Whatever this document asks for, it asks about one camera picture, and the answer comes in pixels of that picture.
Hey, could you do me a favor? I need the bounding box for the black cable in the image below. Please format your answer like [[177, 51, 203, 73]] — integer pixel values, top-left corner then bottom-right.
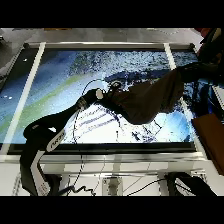
[[71, 79, 122, 188], [59, 184, 98, 197], [125, 177, 168, 197]]

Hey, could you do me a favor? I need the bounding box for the silver frame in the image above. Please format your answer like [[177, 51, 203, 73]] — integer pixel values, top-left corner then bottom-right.
[[0, 41, 224, 197]]

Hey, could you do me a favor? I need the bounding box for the heap of clothes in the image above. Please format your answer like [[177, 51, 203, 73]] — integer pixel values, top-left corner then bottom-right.
[[195, 27, 224, 65]]

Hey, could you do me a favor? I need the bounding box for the brown folded garment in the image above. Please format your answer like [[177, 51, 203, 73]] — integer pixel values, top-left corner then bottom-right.
[[191, 112, 224, 176]]

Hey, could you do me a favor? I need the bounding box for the brown garment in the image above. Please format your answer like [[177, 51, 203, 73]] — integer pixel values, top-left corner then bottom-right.
[[105, 67, 186, 126], [191, 112, 224, 176]]

